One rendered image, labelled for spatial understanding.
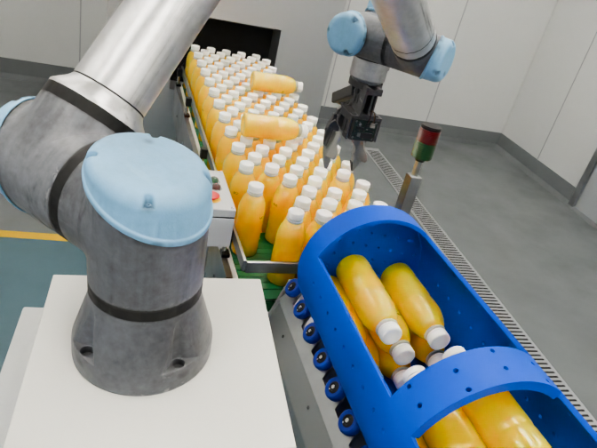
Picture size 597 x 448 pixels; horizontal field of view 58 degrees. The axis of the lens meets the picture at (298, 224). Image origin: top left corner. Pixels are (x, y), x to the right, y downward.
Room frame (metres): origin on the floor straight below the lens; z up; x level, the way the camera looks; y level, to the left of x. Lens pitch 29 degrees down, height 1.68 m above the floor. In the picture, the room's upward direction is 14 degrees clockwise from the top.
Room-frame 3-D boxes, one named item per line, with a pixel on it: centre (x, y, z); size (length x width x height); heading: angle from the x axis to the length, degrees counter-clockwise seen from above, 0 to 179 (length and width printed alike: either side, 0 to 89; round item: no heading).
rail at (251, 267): (1.12, -0.09, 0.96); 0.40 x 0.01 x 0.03; 113
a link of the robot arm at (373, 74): (1.13, -0.07, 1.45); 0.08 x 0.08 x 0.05
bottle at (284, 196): (1.31, 0.05, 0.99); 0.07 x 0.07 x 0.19
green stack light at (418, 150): (1.54, -0.31, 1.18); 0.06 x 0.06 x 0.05
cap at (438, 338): (0.78, -0.29, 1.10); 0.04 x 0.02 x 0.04; 113
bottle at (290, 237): (1.13, 0.01, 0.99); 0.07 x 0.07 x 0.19
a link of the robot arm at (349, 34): (1.03, -0.03, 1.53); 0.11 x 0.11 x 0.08; 63
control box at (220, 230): (1.13, 0.23, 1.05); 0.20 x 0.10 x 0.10; 23
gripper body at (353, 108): (1.13, -0.07, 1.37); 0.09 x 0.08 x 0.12; 23
